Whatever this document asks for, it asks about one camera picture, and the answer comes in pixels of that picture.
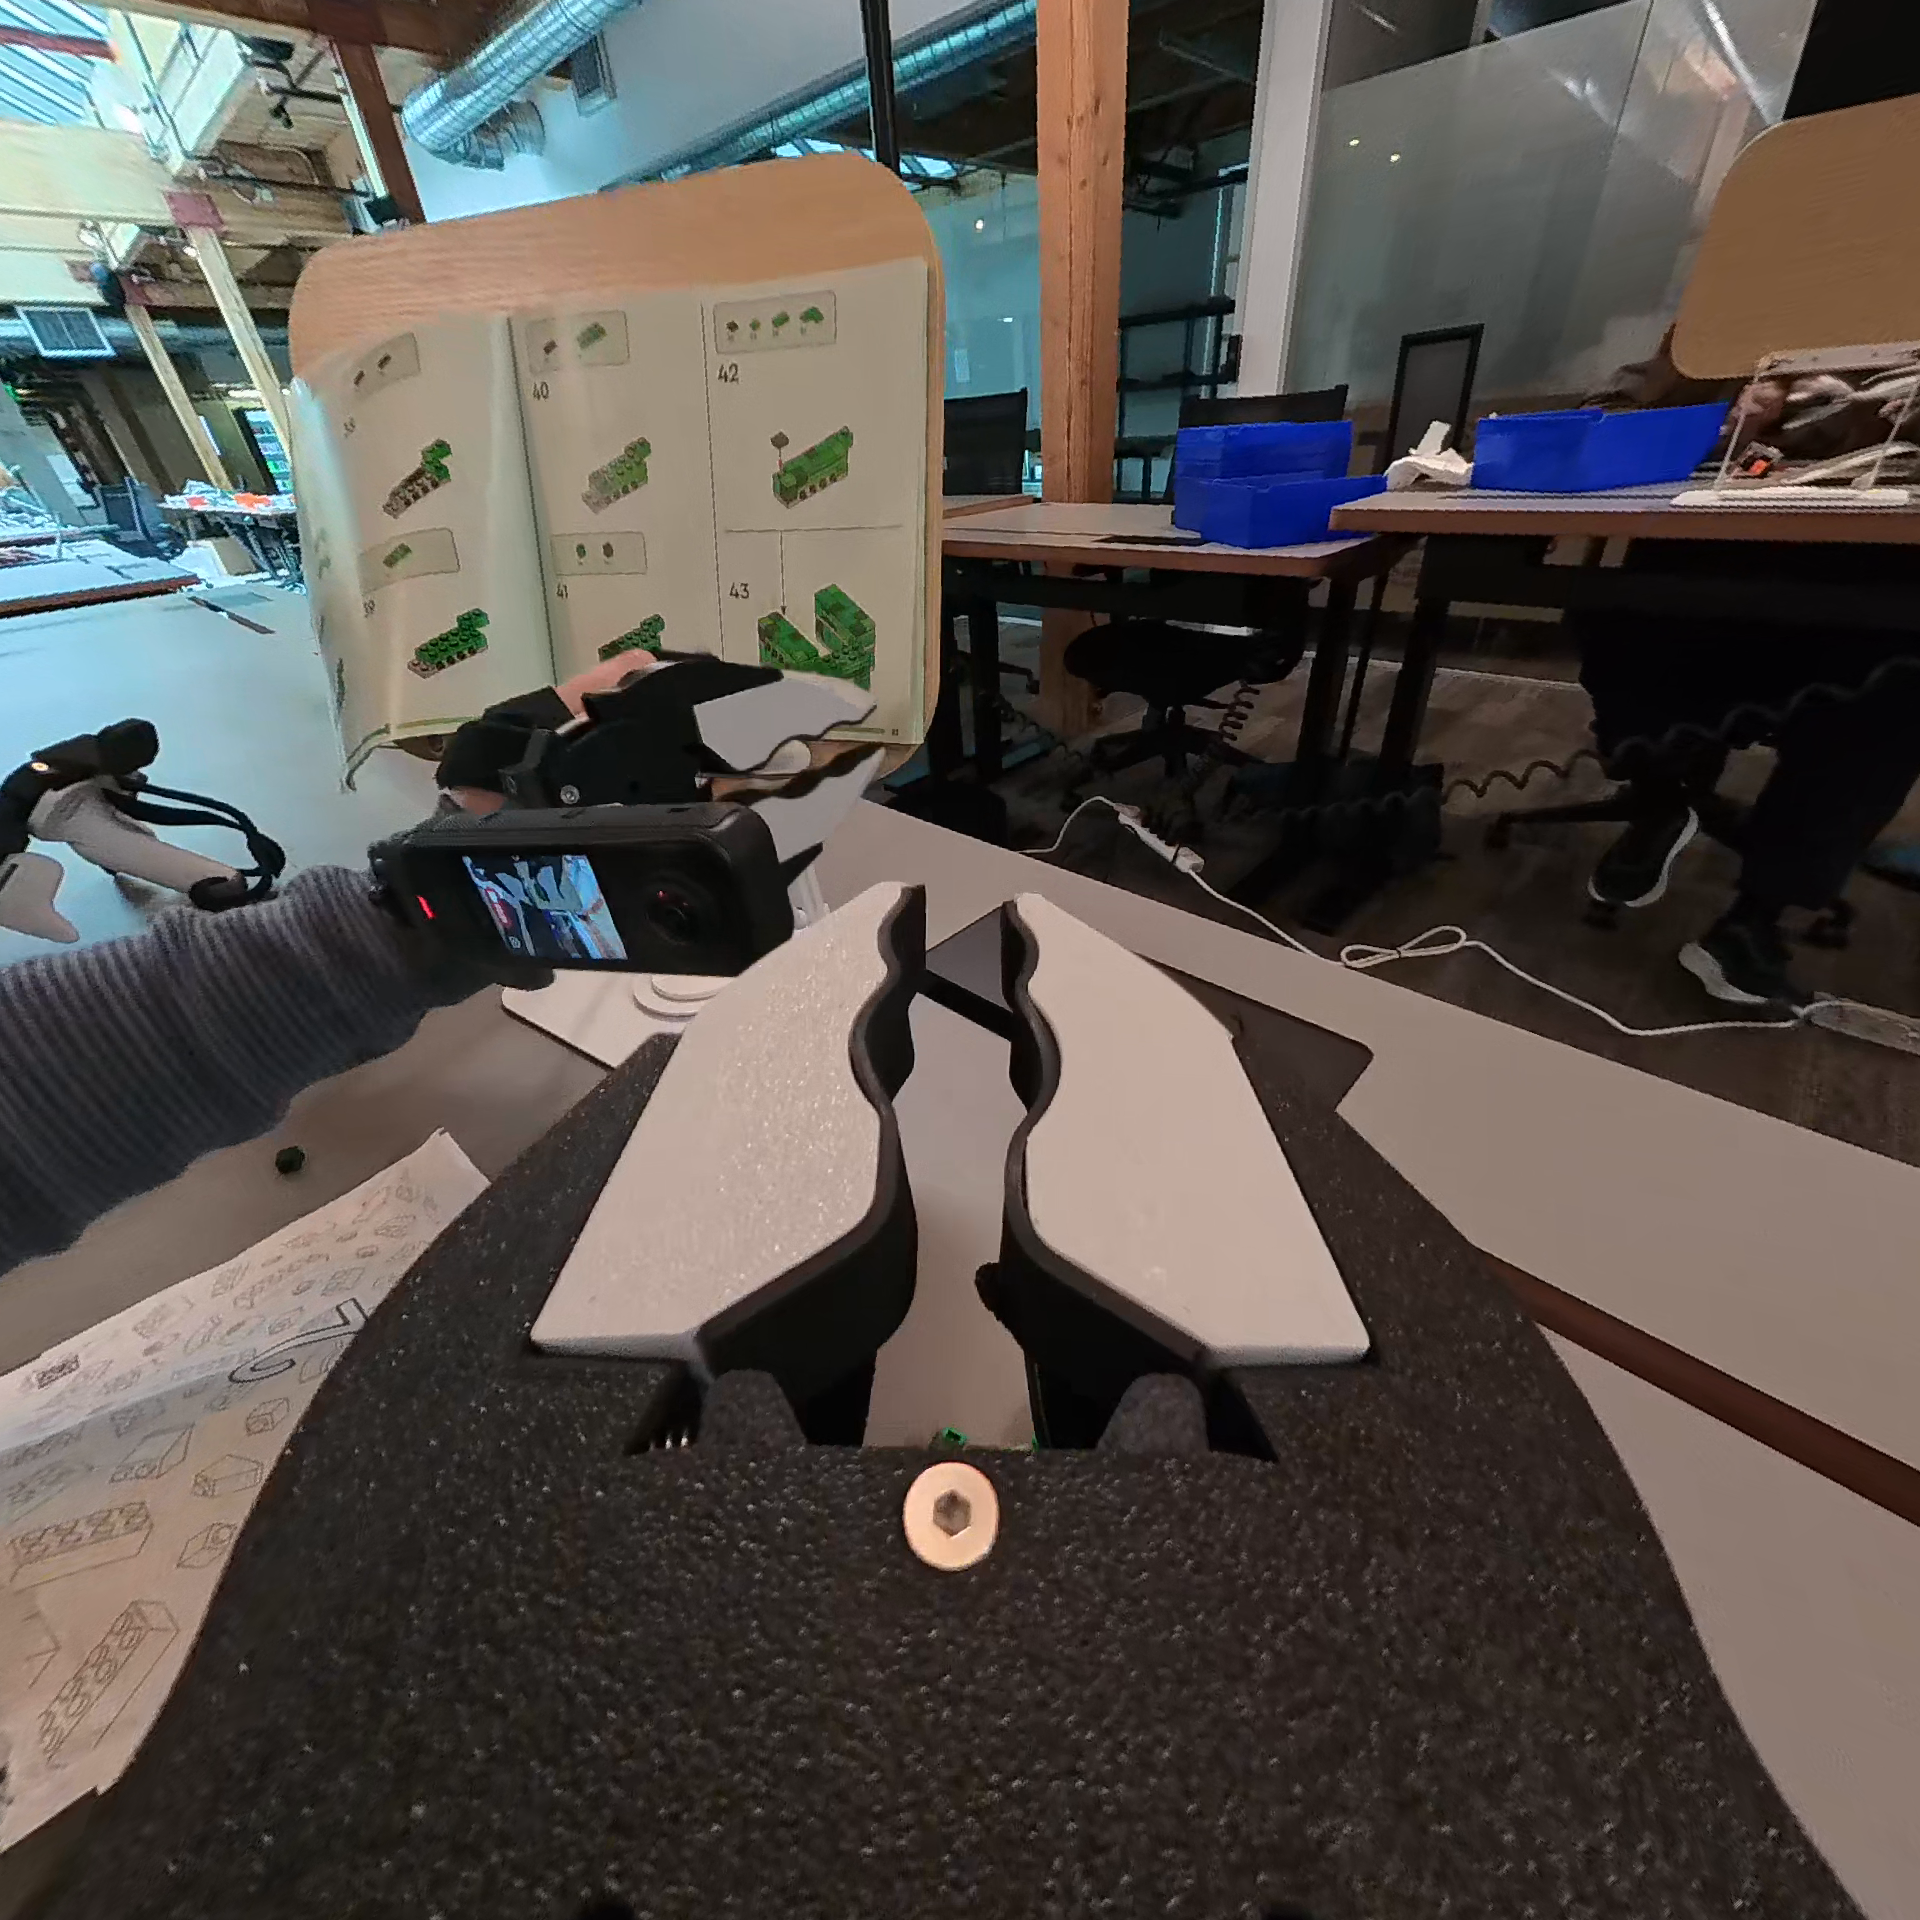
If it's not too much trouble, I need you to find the grey office desk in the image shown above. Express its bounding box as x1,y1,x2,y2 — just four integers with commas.
1332,483,1920,841
942,500,1388,812

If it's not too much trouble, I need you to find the white cable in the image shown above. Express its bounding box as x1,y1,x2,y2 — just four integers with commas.
1053,795,1920,1050

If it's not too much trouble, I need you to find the long blue plastic bin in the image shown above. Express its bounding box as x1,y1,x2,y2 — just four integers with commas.
1474,401,1732,492

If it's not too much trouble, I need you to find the silver ventilation duct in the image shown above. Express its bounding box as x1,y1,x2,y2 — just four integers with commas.
403,0,1040,183

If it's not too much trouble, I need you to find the building instruction booklet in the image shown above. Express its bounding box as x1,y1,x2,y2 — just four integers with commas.
290,259,930,795

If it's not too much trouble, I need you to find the black office chair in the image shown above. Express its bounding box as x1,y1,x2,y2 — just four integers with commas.
1062,615,1314,782

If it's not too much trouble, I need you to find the brick-printed white paper bag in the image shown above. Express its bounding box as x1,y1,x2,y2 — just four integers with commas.
0,1131,495,1850

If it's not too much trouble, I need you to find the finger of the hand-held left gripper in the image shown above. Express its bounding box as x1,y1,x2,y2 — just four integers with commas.
705,744,888,883
691,665,882,767

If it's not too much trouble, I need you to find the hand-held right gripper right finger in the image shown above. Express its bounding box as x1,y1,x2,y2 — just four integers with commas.
978,895,1372,1454

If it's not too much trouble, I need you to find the black framed sign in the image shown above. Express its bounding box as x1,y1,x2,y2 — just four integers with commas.
1388,323,1482,467

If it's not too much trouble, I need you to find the white and wooden book stand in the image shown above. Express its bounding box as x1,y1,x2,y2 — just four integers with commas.
290,151,952,1070

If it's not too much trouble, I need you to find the white grip with black straps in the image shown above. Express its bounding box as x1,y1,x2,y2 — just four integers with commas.
0,720,287,947

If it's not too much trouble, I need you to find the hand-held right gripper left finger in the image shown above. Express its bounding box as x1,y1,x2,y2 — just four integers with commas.
529,883,929,1451

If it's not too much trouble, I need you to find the person's left forearm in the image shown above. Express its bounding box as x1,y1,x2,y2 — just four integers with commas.
0,869,450,1278

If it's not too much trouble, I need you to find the wooden book stand board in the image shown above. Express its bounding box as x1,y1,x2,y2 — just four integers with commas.
1669,102,1920,378

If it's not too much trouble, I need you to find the wooden pillar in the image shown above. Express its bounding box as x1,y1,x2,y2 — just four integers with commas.
1037,0,1129,723

